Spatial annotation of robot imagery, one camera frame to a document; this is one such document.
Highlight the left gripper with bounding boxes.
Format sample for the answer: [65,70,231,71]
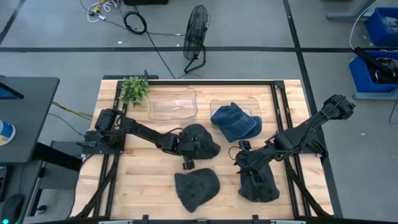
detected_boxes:
[178,133,210,157]

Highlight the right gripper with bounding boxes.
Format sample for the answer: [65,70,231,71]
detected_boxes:
[236,148,268,186]

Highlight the dark grey cap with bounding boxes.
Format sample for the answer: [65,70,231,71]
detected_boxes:
[180,123,222,161]

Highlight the black cap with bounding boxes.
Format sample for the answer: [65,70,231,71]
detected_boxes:
[238,161,280,203]

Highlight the blue denim cap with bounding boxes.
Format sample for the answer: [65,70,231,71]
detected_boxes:
[245,115,264,139]
[210,101,258,143]

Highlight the grey washed cap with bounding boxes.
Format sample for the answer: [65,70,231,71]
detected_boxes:
[174,167,221,214]

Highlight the clear plastic bin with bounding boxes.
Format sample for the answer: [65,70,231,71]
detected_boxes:
[209,96,262,130]
[147,87,199,123]

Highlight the green artificial plant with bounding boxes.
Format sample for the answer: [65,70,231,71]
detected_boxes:
[119,76,150,108]

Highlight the black floor fan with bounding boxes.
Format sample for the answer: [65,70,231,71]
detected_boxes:
[182,4,211,75]

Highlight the blue floor bin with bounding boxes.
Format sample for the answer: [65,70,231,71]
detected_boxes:
[364,6,398,47]
[348,49,398,93]

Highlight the black equipment case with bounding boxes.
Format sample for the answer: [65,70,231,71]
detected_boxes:
[123,0,169,6]

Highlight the black stand pole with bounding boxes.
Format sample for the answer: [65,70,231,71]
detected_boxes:
[354,46,398,78]

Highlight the black desk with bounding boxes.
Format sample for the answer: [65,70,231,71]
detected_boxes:
[0,76,60,166]

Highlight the wooden workbench grey legs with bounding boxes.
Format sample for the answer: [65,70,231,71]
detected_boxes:
[325,0,398,100]

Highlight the white blue yellow tub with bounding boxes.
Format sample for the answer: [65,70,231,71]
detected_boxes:
[0,119,16,146]

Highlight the black monitor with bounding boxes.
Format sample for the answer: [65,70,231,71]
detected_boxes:
[0,82,25,100]

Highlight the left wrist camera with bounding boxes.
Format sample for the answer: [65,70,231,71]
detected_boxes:
[182,156,196,171]

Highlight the black aluminium table frame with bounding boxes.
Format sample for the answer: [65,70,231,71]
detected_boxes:
[71,79,335,224]

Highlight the black coiled cable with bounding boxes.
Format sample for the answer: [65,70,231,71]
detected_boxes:
[123,6,187,80]

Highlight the yellow cable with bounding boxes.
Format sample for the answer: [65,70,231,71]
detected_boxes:
[51,101,94,121]

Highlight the thin black cable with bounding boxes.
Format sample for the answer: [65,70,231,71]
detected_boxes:
[48,113,86,136]

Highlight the white cable bundle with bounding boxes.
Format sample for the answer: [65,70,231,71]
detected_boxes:
[86,0,116,23]

